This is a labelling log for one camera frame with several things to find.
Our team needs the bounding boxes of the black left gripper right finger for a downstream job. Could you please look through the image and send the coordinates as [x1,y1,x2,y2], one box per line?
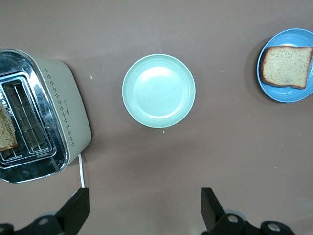
[201,187,297,235]

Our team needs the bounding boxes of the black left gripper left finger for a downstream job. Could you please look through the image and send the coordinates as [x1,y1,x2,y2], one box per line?
[0,187,90,235]

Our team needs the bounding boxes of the brown bread slice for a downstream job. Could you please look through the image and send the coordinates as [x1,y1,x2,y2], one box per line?
[0,102,19,152]
[260,45,313,90]

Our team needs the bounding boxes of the light green round plate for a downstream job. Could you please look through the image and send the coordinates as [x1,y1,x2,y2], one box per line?
[122,53,196,129]

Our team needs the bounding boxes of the blue round plate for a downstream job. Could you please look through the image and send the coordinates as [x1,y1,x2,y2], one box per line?
[256,28,313,103]

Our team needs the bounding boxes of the beige chrome toaster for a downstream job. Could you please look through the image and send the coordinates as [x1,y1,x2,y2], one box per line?
[0,48,92,184]

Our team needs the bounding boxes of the white toaster power cord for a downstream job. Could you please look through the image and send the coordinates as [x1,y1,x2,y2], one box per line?
[77,153,87,189]

